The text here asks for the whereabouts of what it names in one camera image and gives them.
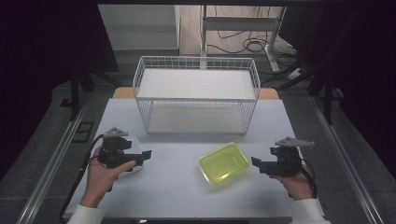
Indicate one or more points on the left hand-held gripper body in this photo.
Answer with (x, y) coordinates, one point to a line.
(113, 152)

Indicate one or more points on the white metal desk frame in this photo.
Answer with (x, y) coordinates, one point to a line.
(239, 23)

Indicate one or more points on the metal floor rail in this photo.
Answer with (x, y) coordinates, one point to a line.
(345, 161)
(56, 158)

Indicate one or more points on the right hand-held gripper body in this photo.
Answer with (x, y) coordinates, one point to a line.
(286, 160)

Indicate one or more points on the black floor bracket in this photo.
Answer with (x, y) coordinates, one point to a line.
(83, 132)

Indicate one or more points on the white power strip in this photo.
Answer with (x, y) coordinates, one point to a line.
(295, 74)

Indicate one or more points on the white plastic lunch box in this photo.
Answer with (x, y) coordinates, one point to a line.
(136, 146)

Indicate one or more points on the black metal stand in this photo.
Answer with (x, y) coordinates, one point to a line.
(74, 90)
(327, 93)

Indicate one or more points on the person's right hand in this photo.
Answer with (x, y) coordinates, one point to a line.
(295, 185)

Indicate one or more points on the person's left hand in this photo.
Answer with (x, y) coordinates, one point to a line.
(99, 180)

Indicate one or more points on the white cabinet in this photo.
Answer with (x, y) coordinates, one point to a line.
(140, 28)

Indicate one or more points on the yellow-green plastic lunch box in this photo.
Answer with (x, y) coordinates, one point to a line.
(224, 163)

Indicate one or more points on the wooden table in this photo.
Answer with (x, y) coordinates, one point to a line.
(120, 93)

